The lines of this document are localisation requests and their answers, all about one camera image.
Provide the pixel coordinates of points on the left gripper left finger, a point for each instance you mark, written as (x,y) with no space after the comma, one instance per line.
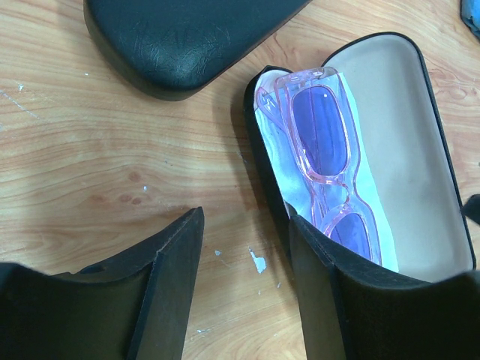
(133,305)

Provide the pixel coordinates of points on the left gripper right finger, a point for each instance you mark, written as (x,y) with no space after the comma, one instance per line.
(352,308)

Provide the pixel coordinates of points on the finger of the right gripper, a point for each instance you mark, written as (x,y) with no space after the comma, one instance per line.
(471,208)

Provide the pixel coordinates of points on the light blue cloth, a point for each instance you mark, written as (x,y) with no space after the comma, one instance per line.
(367,187)

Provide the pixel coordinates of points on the pink clear glasses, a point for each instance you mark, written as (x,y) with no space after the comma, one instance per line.
(312,141)

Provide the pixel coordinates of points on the folded blue towel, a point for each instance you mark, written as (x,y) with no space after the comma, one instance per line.
(470,14)

